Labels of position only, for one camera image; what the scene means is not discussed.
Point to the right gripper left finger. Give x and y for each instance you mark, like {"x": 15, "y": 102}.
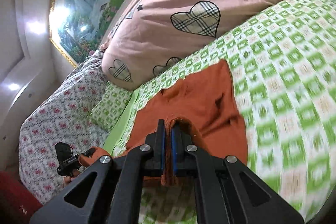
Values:
{"x": 109, "y": 191}

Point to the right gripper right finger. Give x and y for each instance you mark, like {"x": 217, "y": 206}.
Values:
{"x": 226, "y": 190}

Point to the orange knitted sweater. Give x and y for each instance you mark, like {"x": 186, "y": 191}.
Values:
{"x": 202, "y": 103}

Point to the person's left hand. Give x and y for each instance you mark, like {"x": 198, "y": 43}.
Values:
{"x": 69, "y": 179}

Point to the floral pattern blanket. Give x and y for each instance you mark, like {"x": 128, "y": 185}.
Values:
{"x": 64, "y": 116}

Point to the green checkered pillow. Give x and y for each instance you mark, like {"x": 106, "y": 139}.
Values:
{"x": 109, "y": 109}

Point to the green checkered bed sheet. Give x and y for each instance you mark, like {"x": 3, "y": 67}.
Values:
{"x": 283, "y": 67}

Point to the pink heart pattern quilt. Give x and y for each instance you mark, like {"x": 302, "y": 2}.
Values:
{"x": 153, "y": 35}

